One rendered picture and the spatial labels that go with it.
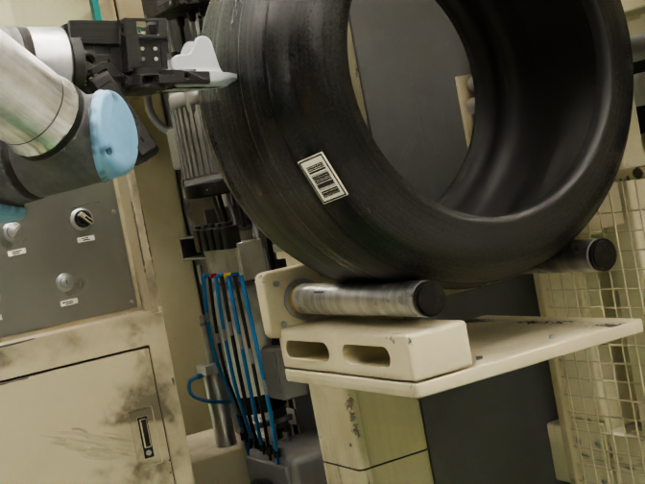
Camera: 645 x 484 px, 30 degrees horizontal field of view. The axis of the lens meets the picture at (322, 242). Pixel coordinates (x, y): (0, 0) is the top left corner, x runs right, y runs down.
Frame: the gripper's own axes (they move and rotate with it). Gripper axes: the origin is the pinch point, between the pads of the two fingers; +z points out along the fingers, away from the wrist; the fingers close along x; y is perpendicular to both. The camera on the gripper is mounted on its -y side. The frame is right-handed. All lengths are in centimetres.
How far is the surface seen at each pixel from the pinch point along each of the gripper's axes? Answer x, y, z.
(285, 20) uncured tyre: -9.5, 5.9, 3.8
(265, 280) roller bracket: 22.7, -25.4, 13.7
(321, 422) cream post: 35, -49, 27
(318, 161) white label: -11.0, -10.9, 5.8
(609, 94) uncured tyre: -12, -4, 50
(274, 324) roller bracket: 22.6, -31.7, 14.6
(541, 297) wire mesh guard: 26, -33, 66
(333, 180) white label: -11.5, -13.2, 7.4
